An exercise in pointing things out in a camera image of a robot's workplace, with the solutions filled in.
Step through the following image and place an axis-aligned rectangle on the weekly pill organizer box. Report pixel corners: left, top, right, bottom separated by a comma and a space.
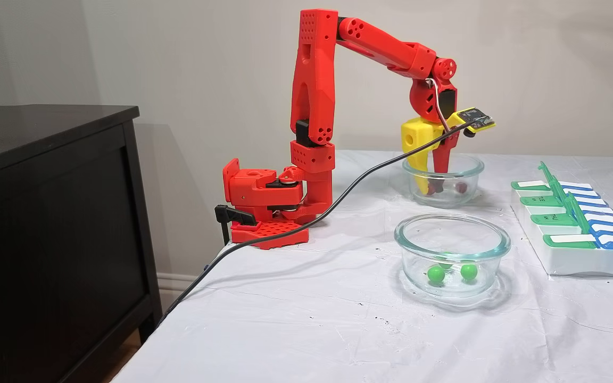
510, 161, 613, 280

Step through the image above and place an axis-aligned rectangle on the glass bowl with red balls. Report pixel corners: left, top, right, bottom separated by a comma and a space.
402, 153, 485, 209

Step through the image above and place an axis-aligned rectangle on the glass bowl with green balls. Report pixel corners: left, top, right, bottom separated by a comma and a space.
394, 213, 512, 298

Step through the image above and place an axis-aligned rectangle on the black table clamp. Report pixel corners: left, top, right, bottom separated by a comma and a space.
214, 204, 257, 246

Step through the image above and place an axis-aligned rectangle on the white table cover sheet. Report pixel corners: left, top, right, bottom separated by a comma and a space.
112, 150, 613, 383

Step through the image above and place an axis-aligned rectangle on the black wooden cabinet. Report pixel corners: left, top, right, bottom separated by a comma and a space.
0, 104, 163, 383

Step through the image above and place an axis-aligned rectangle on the white red servo wire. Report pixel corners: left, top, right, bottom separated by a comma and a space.
426, 78, 452, 134

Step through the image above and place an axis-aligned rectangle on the black camera cable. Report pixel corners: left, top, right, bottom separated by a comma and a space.
156, 122, 472, 326

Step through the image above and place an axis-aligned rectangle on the yellow camera board mount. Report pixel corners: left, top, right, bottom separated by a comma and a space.
446, 107, 496, 137

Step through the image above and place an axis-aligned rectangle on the white wall baseboard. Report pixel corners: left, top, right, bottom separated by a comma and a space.
156, 272, 196, 310

